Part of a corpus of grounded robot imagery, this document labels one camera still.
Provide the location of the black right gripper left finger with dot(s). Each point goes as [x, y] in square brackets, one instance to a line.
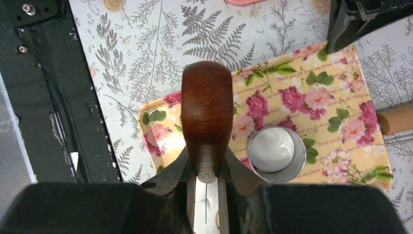
[157, 206]

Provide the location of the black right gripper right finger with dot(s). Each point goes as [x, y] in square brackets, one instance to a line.
[257, 207]

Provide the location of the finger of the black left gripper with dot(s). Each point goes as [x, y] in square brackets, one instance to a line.
[352, 19]

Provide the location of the white dough ball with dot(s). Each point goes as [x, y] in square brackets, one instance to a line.
[271, 150]

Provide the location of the floral yellow tray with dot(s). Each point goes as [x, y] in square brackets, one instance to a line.
[323, 98]

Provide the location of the wooden double-ended rolling pin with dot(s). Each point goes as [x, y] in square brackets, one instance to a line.
[396, 124]

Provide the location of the pink plastic tray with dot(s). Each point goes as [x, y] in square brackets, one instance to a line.
[243, 2]

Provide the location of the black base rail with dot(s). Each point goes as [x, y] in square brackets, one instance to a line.
[50, 87]

